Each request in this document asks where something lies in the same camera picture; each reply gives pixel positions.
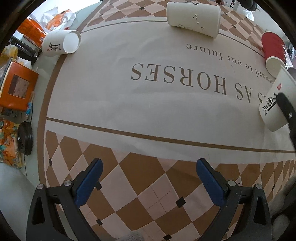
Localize white cup black calligraphy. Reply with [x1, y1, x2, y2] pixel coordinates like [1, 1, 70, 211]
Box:
[259, 66, 295, 132]

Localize red ribbed paper cup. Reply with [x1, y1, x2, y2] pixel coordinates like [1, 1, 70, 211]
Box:
[261, 31, 287, 78]

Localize white cup with birds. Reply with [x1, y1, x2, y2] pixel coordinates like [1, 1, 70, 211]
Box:
[166, 2, 221, 38]

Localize white cup red seal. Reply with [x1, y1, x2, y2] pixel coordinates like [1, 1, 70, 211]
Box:
[42, 30, 81, 57]

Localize black round lid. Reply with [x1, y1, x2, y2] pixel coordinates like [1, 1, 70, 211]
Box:
[16, 121, 33, 156]

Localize orange box with window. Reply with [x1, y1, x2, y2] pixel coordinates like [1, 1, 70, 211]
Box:
[1, 60, 39, 111]

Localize checkered printed table mat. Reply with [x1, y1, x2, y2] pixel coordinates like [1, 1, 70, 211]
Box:
[37, 1, 295, 240]

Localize white plastic bags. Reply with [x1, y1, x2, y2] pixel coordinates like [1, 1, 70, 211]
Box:
[28, 7, 76, 34]

